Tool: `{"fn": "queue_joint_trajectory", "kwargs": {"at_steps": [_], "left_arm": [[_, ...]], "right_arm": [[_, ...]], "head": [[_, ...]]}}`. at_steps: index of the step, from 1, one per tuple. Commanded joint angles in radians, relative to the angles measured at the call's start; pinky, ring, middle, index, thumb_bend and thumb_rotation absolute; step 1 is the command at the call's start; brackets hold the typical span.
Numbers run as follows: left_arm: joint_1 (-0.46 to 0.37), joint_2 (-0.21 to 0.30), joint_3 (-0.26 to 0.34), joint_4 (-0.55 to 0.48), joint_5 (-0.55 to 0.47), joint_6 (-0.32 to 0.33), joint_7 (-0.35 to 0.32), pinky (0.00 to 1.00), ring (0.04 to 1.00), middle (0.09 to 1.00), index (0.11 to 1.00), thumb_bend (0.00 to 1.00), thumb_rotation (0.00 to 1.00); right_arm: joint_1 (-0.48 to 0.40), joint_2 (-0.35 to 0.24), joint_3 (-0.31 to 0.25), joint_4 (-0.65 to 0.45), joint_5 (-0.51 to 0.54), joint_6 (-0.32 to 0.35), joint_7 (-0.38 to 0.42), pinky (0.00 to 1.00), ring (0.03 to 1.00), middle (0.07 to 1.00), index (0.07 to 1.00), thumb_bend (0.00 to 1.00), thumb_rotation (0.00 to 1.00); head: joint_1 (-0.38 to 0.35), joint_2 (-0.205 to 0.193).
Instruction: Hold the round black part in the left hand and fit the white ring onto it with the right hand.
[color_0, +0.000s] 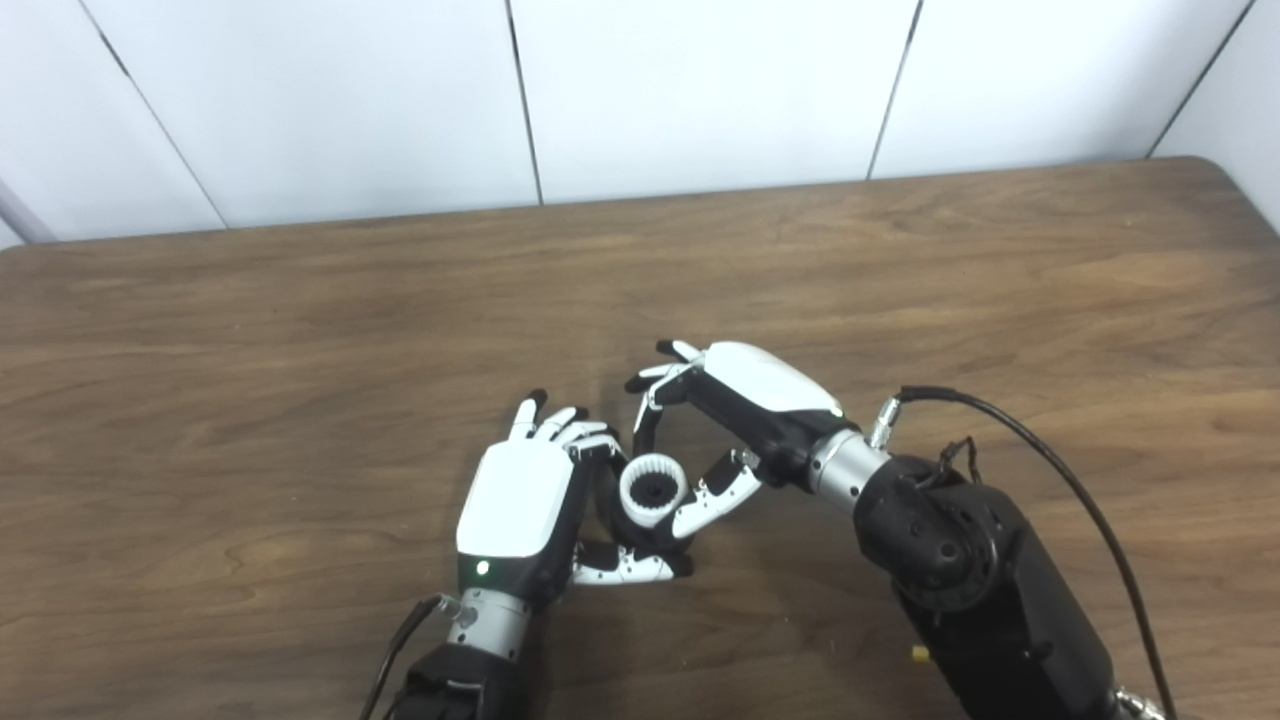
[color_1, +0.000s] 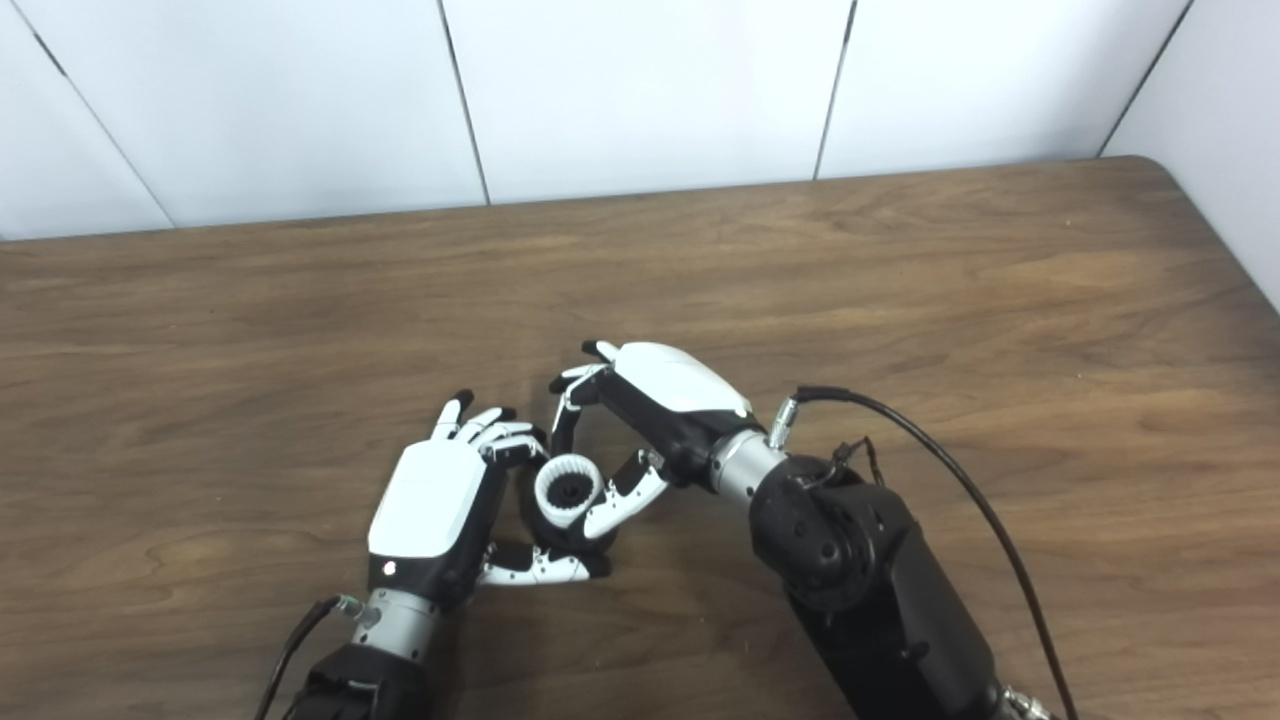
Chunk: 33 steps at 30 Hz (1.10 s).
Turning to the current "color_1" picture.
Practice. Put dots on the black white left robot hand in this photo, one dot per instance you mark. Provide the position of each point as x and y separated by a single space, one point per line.
430 500

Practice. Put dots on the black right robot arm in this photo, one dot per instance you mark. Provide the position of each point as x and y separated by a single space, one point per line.
860 580

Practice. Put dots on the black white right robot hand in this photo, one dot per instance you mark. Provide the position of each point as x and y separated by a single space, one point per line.
680 385

